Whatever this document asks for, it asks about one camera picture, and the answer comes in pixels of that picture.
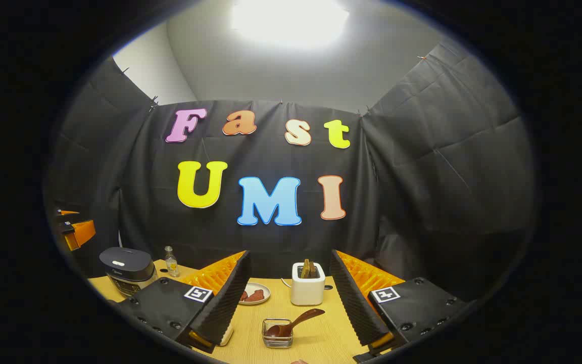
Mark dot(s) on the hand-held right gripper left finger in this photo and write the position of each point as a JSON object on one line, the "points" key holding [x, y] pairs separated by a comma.
{"points": [[230, 298]]}

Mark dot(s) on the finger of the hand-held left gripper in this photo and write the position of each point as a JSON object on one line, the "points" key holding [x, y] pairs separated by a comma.
{"points": [[67, 213], [83, 233]]}

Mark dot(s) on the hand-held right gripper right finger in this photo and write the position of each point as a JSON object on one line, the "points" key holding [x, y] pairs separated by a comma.
{"points": [[354, 303]]}

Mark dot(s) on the dark grey rice cooker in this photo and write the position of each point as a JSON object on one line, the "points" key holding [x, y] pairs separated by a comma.
{"points": [[127, 270]]}

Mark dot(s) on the brown wooden spoon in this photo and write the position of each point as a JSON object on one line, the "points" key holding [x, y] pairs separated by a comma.
{"points": [[296, 319]]}

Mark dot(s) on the round white plate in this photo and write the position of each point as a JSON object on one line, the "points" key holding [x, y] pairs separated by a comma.
{"points": [[263, 288]]}

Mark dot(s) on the white square dish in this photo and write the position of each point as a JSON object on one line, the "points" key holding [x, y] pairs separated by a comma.
{"points": [[227, 337]]}

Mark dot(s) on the white toaster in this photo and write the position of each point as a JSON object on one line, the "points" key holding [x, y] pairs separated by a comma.
{"points": [[307, 293]]}

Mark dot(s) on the brown toast slice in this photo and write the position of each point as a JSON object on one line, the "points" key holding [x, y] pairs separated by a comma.
{"points": [[313, 270], [304, 269]]}

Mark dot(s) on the small clear glass bottle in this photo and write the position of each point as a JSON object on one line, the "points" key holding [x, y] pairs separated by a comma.
{"points": [[172, 265]]}

